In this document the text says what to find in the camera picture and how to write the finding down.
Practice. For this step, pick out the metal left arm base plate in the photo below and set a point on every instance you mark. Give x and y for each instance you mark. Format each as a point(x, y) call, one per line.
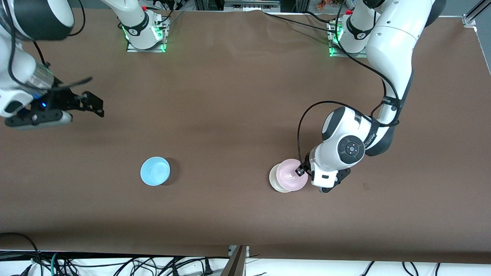
point(332, 52)

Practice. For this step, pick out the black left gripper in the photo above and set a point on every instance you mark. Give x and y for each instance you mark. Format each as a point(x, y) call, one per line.
point(307, 161)

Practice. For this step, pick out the short aluminium profile post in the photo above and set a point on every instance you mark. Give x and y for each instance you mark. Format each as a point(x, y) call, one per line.
point(236, 264)

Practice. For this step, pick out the aluminium profile corner bracket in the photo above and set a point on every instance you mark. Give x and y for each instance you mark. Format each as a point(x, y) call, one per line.
point(473, 15)

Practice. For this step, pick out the metal frame rail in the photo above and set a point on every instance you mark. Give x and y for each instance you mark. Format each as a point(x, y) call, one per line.
point(251, 4)

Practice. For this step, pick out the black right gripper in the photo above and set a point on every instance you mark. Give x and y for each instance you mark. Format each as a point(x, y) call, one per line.
point(66, 99)

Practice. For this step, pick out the black power plug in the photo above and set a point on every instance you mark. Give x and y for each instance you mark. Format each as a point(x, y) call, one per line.
point(208, 266)

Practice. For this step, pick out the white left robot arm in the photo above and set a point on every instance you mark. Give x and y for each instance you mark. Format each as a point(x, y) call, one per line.
point(391, 42)

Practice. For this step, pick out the white bowl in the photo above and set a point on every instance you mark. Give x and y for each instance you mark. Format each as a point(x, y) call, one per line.
point(272, 178)

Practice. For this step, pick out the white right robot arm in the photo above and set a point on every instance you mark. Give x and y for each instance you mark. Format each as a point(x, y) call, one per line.
point(17, 65)

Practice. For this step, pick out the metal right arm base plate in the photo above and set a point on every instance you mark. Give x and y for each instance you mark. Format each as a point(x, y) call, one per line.
point(145, 50)

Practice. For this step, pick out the light blue bowl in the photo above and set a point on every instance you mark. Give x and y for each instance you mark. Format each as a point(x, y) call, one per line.
point(155, 171)

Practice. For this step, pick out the brown table cover sheet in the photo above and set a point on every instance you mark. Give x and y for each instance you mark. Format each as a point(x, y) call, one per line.
point(230, 115)

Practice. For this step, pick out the pink bowl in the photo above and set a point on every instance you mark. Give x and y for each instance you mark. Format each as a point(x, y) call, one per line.
point(289, 177)

